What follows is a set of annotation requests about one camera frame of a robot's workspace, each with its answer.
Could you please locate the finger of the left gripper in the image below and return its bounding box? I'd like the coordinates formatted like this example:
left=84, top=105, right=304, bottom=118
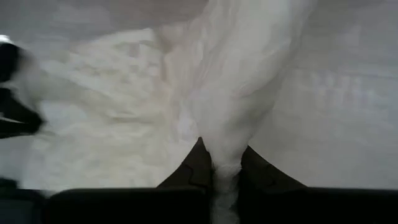
left=0, top=121, right=44, bottom=140
left=0, top=88, right=44, bottom=126

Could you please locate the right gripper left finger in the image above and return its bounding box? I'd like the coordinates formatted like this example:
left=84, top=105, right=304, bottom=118
left=156, top=136, right=215, bottom=190

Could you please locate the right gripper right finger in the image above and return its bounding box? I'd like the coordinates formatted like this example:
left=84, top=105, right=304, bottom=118
left=239, top=144, right=307, bottom=190

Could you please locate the white lace garment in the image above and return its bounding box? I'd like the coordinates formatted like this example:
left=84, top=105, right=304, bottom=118
left=18, top=0, right=318, bottom=224

